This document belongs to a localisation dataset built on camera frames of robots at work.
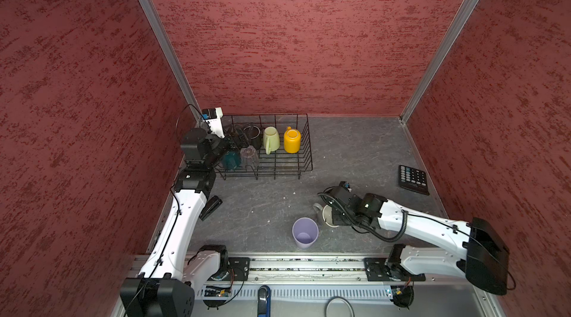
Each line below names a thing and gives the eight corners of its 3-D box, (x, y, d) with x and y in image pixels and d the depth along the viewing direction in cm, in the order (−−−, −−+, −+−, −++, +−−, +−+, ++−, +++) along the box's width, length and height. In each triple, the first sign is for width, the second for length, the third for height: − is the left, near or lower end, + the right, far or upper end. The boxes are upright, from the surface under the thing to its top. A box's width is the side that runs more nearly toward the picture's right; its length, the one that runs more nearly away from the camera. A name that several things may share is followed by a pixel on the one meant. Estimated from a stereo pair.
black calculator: (399, 187, 97) (401, 184, 95) (398, 168, 103) (401, 165, 101) (425, 194, 95) (428, 191, 93) (423, 174, 101) (426, 171, 99)
